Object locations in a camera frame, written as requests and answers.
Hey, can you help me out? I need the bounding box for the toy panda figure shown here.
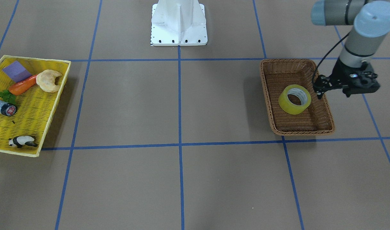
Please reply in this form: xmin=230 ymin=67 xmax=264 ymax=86
xmin=9 ymin=135 xmax=38 ymax=148

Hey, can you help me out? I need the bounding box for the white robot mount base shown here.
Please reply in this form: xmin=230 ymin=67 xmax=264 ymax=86
xmin=150 ymin=0 xmax=208 ymax=46

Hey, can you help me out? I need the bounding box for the orange toy carrot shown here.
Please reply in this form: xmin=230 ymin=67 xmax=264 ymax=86
xmin=0 ymin=75 xmax=37 ymax=104

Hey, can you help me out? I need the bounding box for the brown wicker basket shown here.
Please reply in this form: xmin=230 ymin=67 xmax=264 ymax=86
xmin=259 ymin=58 xmax=335 ymax=136

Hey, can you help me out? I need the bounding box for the small plastic bottle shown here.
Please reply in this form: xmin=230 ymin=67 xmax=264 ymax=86
xmin=0 ymin=100 xmax=17 ymax=117

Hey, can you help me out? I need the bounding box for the yellow clear tape roll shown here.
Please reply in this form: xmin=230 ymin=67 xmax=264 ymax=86
xmin=278 ymin=84 xmax=311 ymax=115

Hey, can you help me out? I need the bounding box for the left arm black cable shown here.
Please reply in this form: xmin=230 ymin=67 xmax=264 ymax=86
xmin=311 ymin=32 xmax=350 ymax=87

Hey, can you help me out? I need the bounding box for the purple foam block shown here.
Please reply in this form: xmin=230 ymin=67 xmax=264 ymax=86
xmin=2 ymin=61 xmax=32 ymax=83

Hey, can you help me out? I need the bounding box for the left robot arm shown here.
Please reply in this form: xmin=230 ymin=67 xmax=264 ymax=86
xmin=311 ymin=0 xmax=390 ymax=99

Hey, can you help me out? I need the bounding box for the yellow woven plastic basket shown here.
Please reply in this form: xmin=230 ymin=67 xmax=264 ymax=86
xmin=0 ymin=55 xmax=71 ymax=157

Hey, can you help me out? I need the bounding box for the toy croissant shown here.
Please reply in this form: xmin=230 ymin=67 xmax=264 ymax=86
xmin=36 ymin=69 xmax=62 ymax=93

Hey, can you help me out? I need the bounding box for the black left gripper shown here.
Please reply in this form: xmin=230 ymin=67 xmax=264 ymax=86
xmin=312 ymin=58 xmax=380 ymax=100

